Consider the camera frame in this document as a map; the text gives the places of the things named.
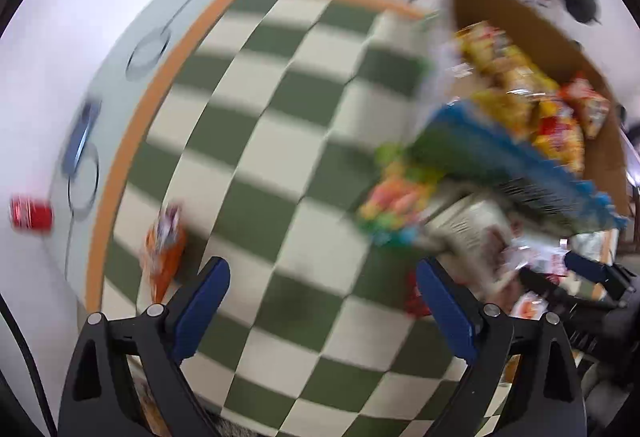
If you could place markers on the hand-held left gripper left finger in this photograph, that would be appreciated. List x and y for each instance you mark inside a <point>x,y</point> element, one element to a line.
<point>202,304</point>

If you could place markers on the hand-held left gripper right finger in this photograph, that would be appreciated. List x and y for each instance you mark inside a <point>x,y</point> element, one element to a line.
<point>445,312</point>

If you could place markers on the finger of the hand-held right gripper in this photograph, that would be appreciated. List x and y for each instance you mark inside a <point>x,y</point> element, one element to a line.
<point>542,286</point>
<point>587,265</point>

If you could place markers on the red snack bag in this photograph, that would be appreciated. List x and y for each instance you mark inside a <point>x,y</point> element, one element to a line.
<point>417,303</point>

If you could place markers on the orange snack bag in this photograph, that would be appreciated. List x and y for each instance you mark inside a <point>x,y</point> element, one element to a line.
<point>162,252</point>

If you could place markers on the white snack bag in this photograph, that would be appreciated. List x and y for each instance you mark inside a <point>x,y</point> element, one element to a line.
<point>477,229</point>

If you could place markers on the cardboard box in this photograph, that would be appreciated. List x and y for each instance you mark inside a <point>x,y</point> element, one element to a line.
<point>605,152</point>

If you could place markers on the colourful candy bag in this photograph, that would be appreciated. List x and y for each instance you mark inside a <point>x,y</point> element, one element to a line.
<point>395,202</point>

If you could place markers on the pile of snack packets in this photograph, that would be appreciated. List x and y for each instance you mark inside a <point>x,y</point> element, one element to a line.
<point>525,87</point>

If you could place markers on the red can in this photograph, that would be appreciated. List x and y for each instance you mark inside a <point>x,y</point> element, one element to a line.
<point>31,214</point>

